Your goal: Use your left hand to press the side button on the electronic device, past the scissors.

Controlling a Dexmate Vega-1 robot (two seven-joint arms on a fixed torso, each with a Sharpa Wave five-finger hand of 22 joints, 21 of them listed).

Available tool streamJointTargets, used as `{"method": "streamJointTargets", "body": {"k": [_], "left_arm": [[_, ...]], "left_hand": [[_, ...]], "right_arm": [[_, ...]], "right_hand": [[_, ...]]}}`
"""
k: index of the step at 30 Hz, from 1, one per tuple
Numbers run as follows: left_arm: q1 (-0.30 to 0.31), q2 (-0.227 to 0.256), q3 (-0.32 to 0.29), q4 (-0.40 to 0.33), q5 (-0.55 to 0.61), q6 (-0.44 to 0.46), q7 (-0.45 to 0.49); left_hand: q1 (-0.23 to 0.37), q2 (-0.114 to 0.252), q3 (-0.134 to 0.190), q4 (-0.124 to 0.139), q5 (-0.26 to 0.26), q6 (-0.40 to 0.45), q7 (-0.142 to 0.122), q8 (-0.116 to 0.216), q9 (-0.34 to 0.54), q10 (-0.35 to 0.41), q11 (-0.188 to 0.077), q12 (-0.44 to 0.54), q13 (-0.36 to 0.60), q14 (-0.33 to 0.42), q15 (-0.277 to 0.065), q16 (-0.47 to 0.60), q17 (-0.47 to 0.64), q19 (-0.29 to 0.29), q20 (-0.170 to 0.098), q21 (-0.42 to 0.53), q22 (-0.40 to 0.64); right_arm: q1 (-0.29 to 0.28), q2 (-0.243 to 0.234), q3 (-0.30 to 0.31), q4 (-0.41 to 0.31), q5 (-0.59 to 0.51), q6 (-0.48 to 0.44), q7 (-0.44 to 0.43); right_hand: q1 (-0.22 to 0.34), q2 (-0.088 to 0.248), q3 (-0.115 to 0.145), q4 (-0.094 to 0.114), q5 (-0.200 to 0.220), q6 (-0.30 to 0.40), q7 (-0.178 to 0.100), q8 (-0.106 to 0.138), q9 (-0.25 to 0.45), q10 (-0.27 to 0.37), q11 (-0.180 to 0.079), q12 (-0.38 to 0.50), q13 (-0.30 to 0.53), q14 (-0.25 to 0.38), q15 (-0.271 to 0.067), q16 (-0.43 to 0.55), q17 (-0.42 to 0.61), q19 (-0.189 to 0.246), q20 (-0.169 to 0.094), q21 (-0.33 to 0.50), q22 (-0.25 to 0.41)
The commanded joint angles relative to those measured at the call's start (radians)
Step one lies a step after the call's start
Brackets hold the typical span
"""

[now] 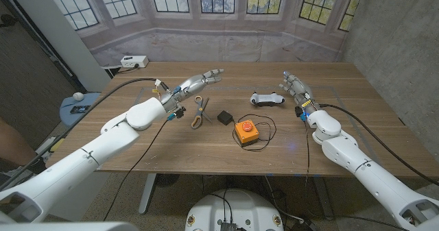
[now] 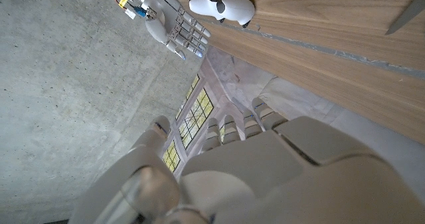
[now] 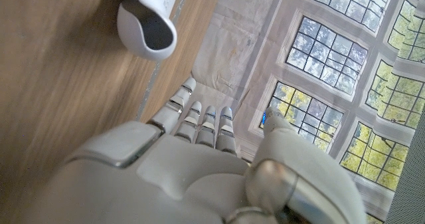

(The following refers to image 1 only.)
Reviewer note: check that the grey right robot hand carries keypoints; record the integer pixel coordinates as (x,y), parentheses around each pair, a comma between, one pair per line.
(301,91)

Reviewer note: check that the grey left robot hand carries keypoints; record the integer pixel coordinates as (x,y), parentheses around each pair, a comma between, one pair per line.
(190,85)

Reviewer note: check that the orange box with red button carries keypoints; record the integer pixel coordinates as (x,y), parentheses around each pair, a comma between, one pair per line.
(246,133)

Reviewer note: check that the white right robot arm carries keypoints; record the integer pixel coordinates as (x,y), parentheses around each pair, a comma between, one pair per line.
(370,172)

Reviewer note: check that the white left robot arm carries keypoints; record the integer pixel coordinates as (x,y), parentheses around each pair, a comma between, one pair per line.
(85,159)

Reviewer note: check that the white game controller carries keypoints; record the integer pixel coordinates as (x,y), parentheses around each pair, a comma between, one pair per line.
(267,99)

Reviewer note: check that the black power adapter block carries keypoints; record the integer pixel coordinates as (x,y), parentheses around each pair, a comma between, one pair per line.
(225,117)

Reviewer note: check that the grey tape outline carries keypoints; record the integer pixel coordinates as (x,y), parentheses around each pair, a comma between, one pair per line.
(240,87)

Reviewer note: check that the printed window backdrop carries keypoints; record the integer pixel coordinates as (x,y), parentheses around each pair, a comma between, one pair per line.
(219,42)

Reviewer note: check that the white power strip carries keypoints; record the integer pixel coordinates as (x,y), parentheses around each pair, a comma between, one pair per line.
(134,61)

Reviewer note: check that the white ball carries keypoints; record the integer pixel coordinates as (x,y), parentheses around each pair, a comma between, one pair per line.
(78,96)

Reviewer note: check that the grey table leg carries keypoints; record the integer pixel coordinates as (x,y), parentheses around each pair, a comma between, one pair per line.
(147,193)

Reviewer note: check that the blue round stool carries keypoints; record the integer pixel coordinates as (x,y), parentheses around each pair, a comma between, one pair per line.
(70,116)

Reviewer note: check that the white robot torso base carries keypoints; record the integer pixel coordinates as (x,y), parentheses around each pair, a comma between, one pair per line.
(236,208)

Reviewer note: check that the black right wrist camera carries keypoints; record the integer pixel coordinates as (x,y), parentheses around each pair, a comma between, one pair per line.
(299,111)

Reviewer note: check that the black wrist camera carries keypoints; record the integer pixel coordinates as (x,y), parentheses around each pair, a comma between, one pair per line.
(177,113)
(299,111)

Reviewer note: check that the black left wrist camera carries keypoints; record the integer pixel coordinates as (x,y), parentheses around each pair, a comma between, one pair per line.
(177,113)

